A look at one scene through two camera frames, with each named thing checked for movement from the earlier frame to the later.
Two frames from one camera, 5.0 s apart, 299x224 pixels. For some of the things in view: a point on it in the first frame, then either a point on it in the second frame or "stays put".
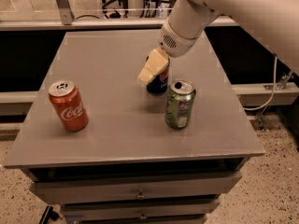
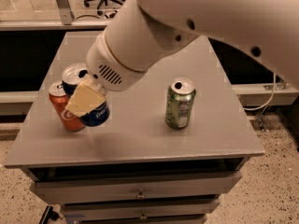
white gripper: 177,44 -> 105,65
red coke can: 69,107 stays put
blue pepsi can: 159,85 -> 74,75
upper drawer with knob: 185,186 stays put
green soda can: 178,105 stays put
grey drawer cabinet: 95,143 stays put
